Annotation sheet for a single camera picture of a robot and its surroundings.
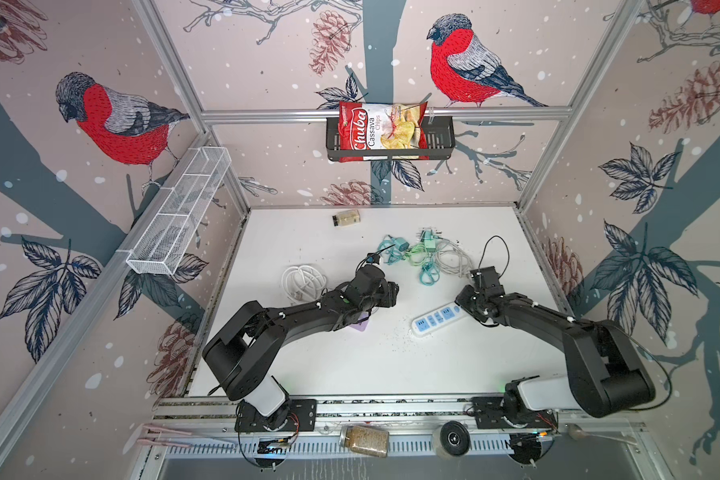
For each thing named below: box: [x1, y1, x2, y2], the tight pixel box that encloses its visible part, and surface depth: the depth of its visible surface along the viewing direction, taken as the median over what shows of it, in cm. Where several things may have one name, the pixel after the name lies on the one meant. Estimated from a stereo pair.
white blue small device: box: [411, 302, 463, 337], surface depth 90 cm
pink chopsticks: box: [136, 424, 192, 448], surface depth 72 cm
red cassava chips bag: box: [338, 101, 430, 163], surface depth 90 cm
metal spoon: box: [566, 423, 638, 446], surface depth 72 cm
